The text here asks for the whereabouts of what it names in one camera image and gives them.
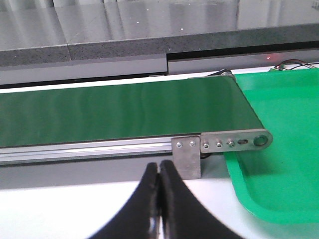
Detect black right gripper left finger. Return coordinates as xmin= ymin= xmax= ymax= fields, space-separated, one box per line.
xmin=90 ymin=162 xmax=160 ymax=239

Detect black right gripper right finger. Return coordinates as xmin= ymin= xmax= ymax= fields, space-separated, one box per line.
xmin=159 ymin=160 xmax=241 ymax=239

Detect green conveyor belt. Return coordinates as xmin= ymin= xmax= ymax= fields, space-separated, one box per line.
xmin=0 ymin=72 xmax=273 ymax=179

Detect green plastic tray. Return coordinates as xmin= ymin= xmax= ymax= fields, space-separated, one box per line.
xmin=224 ymin=69 xmax=319 ymax=224

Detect small green circuit board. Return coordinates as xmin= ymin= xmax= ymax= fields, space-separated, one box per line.
xmin=269 ymin=65 xmax=287 ymax=72

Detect grey stone counter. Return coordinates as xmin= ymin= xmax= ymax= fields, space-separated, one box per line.
xmin=0 ymin=0 xmax=319 ymax=87

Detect red and black wires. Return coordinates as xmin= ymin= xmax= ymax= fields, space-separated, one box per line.
xmin=279 ymin=59 xmax=319 ymax=70

